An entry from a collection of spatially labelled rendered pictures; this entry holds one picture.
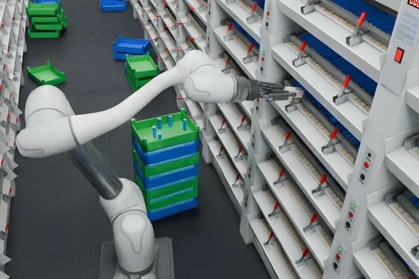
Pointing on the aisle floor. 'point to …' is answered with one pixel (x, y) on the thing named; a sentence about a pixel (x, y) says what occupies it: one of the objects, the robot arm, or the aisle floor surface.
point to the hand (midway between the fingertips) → (293, 92)
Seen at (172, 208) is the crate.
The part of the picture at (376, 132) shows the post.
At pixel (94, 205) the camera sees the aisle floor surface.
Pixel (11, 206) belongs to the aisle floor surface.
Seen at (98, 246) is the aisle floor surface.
